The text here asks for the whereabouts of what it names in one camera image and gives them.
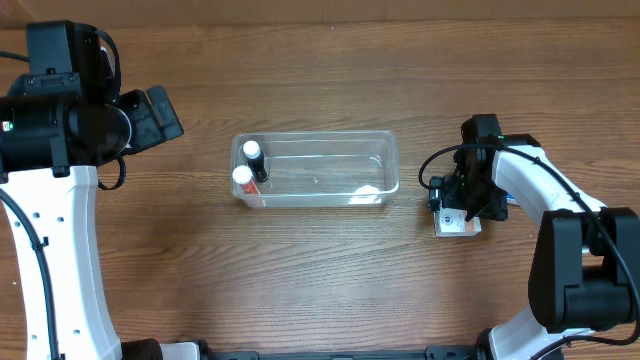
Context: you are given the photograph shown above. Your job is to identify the blue medicine box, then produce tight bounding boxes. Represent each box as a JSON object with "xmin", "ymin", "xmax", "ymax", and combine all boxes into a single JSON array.
[{"xmin": 506, "ymin": 193, "xmax": 519, "ymax": 206}]

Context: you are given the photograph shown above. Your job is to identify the white Hansaplast plaster box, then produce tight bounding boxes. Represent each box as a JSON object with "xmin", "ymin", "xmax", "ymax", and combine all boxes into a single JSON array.
[{"xmin": 434, "ymin": 208, "xmax": 481, "ymax": 237}]

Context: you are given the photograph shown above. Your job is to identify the black bottle white cap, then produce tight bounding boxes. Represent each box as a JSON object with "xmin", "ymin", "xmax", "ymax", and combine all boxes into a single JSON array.
[{"xmin": 242, "ymin": 140, "xmax": 269, "ymax": 183}]

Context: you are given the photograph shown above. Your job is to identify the orange bottle white cap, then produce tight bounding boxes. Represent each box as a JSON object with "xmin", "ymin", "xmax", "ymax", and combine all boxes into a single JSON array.
[{"xmin": 231, "ymin": 165, "xmax": 260, "ymax": 195}]

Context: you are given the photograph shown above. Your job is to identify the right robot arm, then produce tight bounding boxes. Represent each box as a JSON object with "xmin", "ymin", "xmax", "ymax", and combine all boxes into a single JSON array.
[{"xmin": 419, "ymin": 114, "xmax": 639, "ymax": 359}]

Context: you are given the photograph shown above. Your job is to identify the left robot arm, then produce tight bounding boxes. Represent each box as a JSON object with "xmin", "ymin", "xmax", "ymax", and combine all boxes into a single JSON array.
[{"xmin": 1, "ymin": 21, "xmax": 200, "ymax": 360}]

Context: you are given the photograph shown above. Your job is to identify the clear plastic container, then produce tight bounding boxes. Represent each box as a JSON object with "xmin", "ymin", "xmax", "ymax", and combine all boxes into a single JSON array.
[{"xmin": 230, "ymin": 130, "xmax": 400, "ymax": 208}]

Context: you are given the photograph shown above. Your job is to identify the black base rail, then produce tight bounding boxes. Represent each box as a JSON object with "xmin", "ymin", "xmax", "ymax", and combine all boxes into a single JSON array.
[{"xmin": 201, "ymin": 345, "xmax": 492, "ymax": 360}]

